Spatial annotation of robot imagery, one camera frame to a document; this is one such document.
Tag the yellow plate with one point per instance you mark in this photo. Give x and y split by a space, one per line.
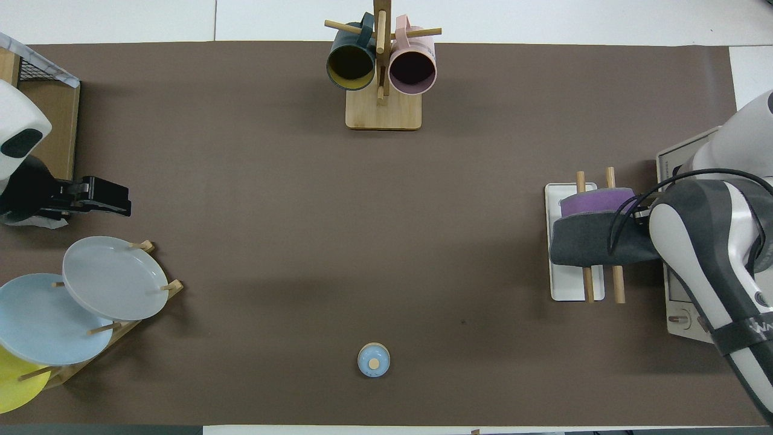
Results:
15 386

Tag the wooden mug tree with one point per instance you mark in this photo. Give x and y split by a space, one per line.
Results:
383 112

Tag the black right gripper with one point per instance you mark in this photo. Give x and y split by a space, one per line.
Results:
641 212

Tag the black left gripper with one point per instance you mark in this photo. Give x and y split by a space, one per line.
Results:
30 193

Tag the dark teal mug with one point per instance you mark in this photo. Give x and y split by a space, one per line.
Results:
350 65

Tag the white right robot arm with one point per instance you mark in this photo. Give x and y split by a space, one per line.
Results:
712 254

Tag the grey plate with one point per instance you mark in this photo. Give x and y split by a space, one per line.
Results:
115 278

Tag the beige toaster oven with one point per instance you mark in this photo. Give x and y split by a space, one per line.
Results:
679 308

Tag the purple and grey towel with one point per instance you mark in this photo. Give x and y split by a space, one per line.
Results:
595 241

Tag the white towel rack wooden bars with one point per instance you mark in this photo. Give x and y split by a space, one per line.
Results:
570 284

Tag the wooden plate rack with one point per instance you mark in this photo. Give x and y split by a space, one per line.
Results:
124 329

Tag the small blue domed bell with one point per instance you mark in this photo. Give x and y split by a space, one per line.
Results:
374 360

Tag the white patterned cloth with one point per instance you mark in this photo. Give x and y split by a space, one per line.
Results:
42 63

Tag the brown table mat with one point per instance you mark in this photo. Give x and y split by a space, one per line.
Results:
338 241

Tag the light blue plate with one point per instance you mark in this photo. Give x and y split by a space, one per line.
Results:
36 320

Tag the pink mug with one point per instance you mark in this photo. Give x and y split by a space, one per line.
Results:
412 69

